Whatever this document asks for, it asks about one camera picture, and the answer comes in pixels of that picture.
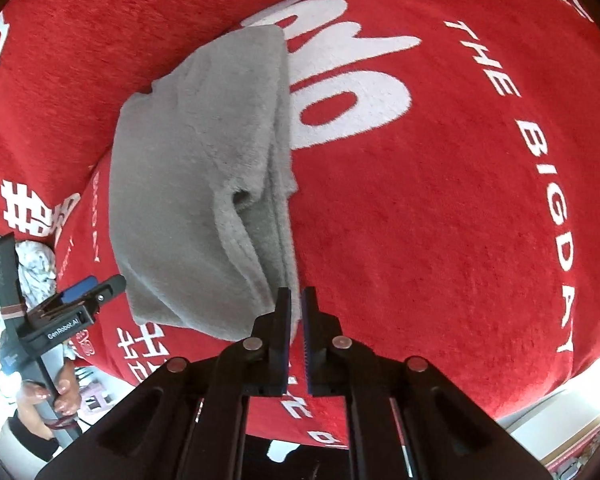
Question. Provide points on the person's left hand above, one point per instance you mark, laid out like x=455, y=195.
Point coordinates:
x=67, y=397

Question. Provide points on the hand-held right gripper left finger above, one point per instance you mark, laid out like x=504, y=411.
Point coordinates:
x=280, y=350

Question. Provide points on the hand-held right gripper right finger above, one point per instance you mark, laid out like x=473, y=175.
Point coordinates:
x=314, y=350

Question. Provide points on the pink stool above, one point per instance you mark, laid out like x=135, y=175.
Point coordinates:
x=97, y=390

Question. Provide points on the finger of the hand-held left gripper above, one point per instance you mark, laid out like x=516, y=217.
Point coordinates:
x=80, y=287
x=111, y=285

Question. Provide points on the white floral cloth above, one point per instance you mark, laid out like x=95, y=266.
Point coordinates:
x=37, y=265

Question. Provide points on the person's left forearm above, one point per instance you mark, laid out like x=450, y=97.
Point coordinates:
x=27, y=442

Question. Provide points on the red printed blanket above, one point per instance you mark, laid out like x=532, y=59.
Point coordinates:
x=430, y=210
x=105, y=35

